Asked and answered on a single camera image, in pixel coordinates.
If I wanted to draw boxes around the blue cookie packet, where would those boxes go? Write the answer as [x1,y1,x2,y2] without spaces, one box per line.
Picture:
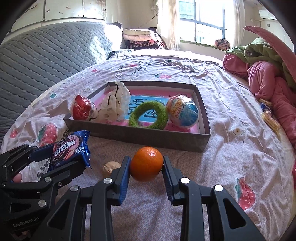
[49,130,91,171]

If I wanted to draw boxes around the brown walnut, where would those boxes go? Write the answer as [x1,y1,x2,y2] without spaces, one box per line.
[102,161,121,178]

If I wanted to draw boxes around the orange mandarin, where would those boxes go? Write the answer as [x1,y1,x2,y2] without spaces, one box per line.
[129,147,164,182]

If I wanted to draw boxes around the green fuzzy ring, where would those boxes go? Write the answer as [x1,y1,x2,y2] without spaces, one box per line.
[128,100,169,130]

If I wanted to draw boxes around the dark shallow cardboard box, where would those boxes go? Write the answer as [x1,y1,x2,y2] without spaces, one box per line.
[64,81,211,153]

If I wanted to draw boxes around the blue red surprise egg toy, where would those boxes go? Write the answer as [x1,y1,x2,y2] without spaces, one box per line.
[166,94,199,129]

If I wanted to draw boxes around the white drawstring pouch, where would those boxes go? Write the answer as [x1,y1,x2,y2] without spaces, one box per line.
[95,81,131,123]

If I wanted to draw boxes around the person hand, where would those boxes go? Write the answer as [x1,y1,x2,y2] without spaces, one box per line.
[13,173,22,183]

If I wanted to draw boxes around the grey quilted headboard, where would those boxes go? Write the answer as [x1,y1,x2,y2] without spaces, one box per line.
[1,21,122,138]

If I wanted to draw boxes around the yellow biscuit packet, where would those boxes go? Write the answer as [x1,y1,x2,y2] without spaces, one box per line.
[261,111,280,134]

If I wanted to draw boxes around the small blue snack packet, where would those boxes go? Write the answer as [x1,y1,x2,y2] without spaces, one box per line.
[260,102,272,113]

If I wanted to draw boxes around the pink crumpled duvet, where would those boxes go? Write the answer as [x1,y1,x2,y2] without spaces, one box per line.
[222,53,295,146]

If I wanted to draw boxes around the painted wardrobe doors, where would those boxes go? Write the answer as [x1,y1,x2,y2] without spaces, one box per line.
[10,0,106,32]

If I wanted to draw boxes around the small patterned cushion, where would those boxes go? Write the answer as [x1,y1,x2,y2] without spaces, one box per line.
[215,39,230,51]

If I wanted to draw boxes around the green blanket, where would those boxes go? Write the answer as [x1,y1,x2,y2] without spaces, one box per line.
[224,36,295,90]

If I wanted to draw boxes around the folded blanket stack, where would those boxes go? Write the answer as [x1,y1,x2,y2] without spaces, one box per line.
[122,29,167,50]

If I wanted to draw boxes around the pink pillow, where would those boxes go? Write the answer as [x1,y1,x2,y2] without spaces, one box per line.
[244,26,295,90]

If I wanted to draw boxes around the cream curtain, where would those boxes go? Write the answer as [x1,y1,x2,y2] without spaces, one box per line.
[157,0,180,51]

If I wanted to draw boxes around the white air conditioner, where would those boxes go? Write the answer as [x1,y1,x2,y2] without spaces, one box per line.
[258,9,277,21]

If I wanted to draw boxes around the window with dark frame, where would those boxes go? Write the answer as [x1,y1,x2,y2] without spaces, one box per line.
[179,0,226,45]

